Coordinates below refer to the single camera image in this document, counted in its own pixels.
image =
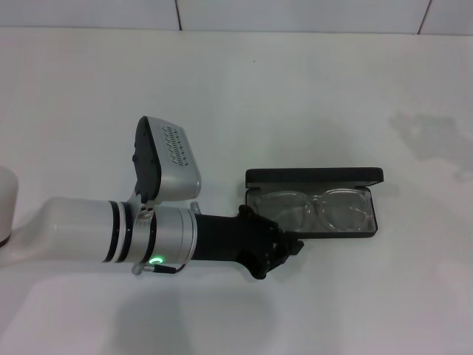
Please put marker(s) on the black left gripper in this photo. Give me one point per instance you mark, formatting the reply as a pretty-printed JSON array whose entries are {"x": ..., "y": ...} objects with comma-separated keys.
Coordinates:
[{"x": 236, "y": 240}]

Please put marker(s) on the clear white glasses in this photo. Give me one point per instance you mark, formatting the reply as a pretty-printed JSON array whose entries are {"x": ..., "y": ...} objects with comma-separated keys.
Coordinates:
[{"x": 314, "y": 201}]

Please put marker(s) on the black glasses case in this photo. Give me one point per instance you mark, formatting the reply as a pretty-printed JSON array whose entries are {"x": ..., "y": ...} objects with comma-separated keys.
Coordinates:
[{"x": 314, "y": 175}]

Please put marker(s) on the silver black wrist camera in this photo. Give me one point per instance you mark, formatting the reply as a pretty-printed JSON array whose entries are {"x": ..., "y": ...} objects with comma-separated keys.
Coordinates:
[{"x": 173, "y": 166}]

